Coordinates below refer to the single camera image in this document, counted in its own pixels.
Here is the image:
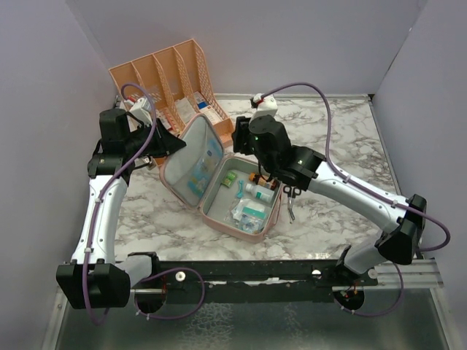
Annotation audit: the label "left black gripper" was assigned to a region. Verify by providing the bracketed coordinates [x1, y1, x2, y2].
[126, 117, 187, 158]

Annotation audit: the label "small green box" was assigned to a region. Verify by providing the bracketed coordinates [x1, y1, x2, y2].
[221, 171, 237, 188]

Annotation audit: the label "brown medicine bottle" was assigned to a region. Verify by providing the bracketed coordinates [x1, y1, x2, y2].
[249, 173, 278, 190]

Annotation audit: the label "blue tissue pack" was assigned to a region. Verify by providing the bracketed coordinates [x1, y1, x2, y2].
[188, 139, 223, 198]

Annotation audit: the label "pink medicine kit case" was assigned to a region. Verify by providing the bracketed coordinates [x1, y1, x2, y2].
[160, 114, 282, 243]

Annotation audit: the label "small teal strip packet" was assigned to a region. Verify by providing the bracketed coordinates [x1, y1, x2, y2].
[236, 180, 244, 199]

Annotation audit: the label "white plastic bottle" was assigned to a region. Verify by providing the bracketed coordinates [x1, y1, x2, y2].
[245, 183, 274, 203]

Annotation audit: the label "teal bandage packet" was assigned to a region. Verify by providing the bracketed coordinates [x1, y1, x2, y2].
[242, 206, 266, 219]

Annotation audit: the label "black handled scissors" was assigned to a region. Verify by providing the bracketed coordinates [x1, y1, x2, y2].
[283, 185, 301, 224]

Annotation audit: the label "clear bandage bag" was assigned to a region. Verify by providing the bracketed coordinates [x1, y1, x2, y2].
[238, 216, 264, 234]

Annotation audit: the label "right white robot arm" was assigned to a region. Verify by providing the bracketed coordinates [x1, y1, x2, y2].
[232, 115, 426, 285]

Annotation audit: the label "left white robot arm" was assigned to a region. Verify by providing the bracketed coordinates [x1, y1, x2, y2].
[56, 108, 186, 309]

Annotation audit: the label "red white medicine box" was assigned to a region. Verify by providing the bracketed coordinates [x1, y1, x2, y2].
[160, 111, 178, 133]

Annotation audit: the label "blue white medicine box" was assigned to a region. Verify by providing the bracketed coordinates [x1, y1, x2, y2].
[193, 91, 222, 125]

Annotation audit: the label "orange plastic file organizer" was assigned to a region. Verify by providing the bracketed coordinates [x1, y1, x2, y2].
[109, 39, 234, 147]

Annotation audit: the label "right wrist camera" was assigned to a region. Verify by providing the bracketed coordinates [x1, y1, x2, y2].
[250, 93, 278, 119]

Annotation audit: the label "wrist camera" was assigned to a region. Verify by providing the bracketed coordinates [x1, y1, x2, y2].
[125, 97, 153, 126]
[250, 93, 278, 119]

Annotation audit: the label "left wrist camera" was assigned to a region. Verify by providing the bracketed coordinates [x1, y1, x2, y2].
[125, 97, 153, 126]

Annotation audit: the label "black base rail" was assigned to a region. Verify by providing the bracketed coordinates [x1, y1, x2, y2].
[132, 259, 377, 305]

